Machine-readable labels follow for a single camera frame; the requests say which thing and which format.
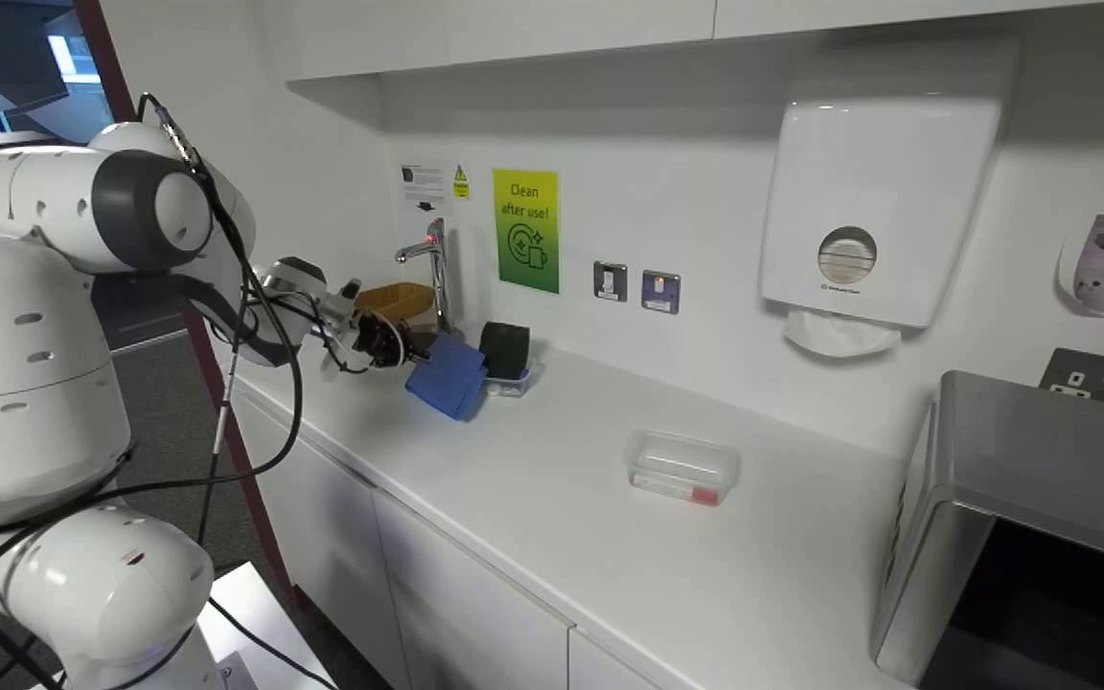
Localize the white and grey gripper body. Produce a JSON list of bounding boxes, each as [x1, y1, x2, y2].
[[265, 258, 408, 371]]

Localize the blue paper towel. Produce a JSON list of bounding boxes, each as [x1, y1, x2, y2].
[[408, 333, 486, 420]]

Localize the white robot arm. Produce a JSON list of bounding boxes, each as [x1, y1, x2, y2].
[[0, 121, 360, 690]]

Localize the clear plastic bowl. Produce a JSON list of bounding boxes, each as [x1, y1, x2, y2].
[[628, 431, 739, 506]]

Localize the chrome tap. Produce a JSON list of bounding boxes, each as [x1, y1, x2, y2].
[[394, 217, 459, 333]]

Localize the white instruction notice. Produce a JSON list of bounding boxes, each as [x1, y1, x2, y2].
[[404, 159, 449, 210]]

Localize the small yellow warning sticker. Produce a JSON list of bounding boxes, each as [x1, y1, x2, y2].
[[454, 163, 471, 200]]

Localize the black sponge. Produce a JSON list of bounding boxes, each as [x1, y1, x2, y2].
[[480, 320, 528, 379]]

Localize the white upper cabinets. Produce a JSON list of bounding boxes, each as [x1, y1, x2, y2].
[[259, 0, 1104, 112]]

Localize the white cabinets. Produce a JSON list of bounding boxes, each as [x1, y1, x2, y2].
[[259, 0, 1104, 112], [241, 371, 706, 690]]

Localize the white lower cabinets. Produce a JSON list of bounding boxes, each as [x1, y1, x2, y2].
[[241, 371, 706, 690]]

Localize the white paper towel dispenser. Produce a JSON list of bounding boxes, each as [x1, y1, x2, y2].
[[760, 97, 1000, 361]]

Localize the steel appliance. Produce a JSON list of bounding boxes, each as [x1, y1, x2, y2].
[[869, 371, 1104, 682]]

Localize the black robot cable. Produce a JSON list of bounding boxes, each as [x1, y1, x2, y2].
[[0, 92, 326, 690]]

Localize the green and yellow wall sign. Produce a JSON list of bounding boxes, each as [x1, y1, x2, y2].
[[493, 170, 562, 295]]

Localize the left metal wall switch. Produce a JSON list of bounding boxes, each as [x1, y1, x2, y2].
[[595, 260, 628, 302]]

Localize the metal wall switch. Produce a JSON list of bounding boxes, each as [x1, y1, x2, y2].
[[639, 269, 682, 315], [595, 260, 628, 302]]

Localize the right metal wall switch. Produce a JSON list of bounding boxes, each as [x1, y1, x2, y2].
[[639, 269, 682, 315]]

